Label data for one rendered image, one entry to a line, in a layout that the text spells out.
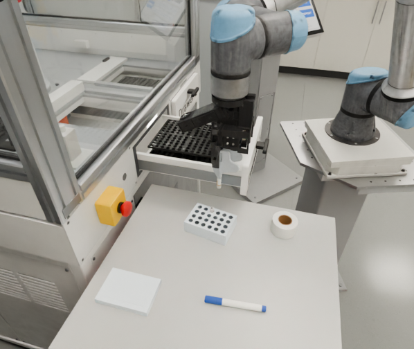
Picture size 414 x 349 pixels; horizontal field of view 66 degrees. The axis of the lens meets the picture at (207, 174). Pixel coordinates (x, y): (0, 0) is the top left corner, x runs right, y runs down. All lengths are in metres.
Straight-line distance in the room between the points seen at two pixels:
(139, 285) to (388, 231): 1.68
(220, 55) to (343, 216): 1.01
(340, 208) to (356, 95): 0.46
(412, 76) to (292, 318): 0.70
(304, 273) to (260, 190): 1.35
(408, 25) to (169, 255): 0.81
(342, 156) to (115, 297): 0.81
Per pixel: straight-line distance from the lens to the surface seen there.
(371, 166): 1.19
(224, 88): 0.61
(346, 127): 1.22
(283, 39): 0.64
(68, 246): 0.80
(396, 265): 2.04
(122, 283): 0.82
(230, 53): 0.59
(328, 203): 1.35
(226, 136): 0.66
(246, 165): 0.87
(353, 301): 1.81
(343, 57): 4.00
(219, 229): 0.87
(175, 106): 1.20
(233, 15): 0.57
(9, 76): 0.58
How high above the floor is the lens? 1.45
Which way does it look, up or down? 39 degrees down
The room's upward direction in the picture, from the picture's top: straight up
